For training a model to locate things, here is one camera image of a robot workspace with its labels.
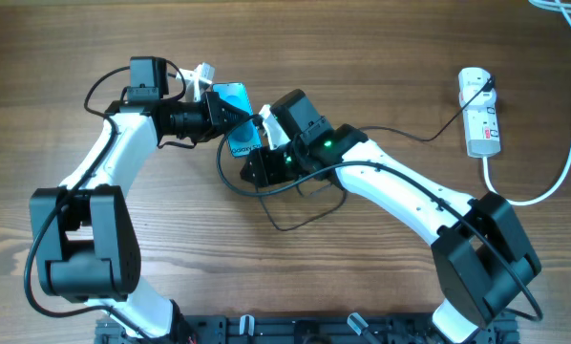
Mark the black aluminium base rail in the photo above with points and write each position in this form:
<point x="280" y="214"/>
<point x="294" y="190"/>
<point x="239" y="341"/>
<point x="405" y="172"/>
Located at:
<point x="391" y="328"/>

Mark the white charger plug adapter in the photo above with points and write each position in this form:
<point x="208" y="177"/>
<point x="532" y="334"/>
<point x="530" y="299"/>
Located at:
<point x="474" y="97"/>

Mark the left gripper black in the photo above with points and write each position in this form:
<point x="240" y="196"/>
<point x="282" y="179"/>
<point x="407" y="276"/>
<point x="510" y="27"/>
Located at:
<point x="212" y="107"/>

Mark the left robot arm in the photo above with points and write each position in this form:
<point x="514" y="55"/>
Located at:
<point x="85" y="255"/>

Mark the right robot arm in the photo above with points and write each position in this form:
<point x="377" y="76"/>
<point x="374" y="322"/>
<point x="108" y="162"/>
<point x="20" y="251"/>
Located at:
<point x="482" y="255"/>

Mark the white power strip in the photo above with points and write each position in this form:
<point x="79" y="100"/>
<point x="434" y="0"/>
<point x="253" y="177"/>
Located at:
<point x="480" y="124"/>

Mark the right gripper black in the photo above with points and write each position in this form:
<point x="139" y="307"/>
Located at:
<point x="264" y="169"/>

